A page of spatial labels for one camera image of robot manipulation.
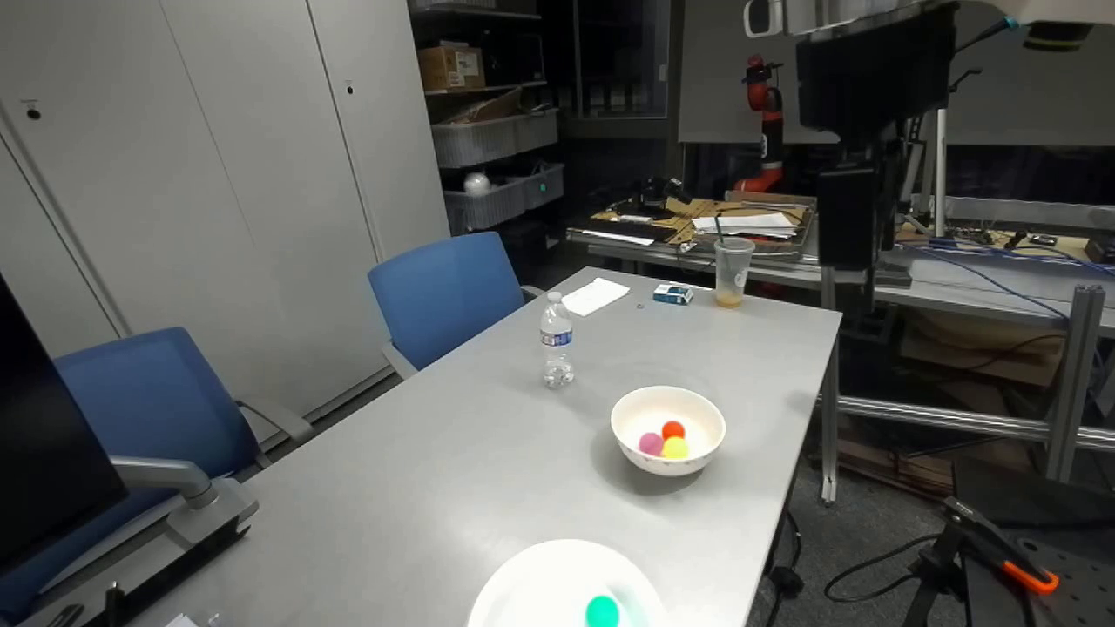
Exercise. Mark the purple ball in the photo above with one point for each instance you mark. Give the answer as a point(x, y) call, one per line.
point(648, 444)

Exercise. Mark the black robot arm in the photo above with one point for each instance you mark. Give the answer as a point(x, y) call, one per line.
point(867, 84)

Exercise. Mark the white ceramic bowl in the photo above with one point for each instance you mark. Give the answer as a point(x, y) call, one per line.
point(648, 404)

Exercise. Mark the orange ball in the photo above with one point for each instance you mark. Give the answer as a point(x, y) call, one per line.
point(674, 429)

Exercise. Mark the yellow ball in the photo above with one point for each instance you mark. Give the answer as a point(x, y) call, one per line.
point(674, 446)

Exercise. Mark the white plate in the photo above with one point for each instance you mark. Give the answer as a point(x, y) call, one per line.
point(552, 582)

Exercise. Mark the green ball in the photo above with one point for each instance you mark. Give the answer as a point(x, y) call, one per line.
point(600, 610)

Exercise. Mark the clear plastic water bottle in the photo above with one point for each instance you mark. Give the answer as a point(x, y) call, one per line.
point(554, 341)

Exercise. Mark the white paper sheet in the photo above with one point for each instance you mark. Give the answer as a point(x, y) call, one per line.
point(594, 296)

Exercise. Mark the small blue box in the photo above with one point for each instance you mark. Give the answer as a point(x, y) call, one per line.
point(674, 294)

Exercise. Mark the blue chair far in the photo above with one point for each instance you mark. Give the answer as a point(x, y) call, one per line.
point(443, 294)

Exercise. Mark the blue chair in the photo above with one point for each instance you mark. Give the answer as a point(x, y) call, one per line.
point(443, 294)
point(151, 394)

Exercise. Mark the grey storage bins shelf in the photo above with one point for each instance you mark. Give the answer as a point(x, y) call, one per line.
point(497, 168)

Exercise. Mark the clear plastic cup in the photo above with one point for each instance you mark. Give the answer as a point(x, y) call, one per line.
point(733, 259)

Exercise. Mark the cardboard box on shelf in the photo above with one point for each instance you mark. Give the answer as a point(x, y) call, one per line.
point(450, 67)

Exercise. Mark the red fire extinguisher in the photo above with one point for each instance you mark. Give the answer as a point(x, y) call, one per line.
point(766, 101)

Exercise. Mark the grey monitor stand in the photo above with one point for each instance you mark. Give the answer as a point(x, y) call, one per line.
point(170, 524)

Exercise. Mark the blue chair near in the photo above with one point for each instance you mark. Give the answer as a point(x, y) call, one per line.
point(151, 394)

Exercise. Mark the grey metal workbench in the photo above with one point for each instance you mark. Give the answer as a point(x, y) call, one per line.
point(933, 279)

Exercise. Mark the black orange clamp tool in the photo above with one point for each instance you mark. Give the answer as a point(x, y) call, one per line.
point(969, 536)

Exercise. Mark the black monitor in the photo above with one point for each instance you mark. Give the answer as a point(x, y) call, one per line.
point(54, 473)

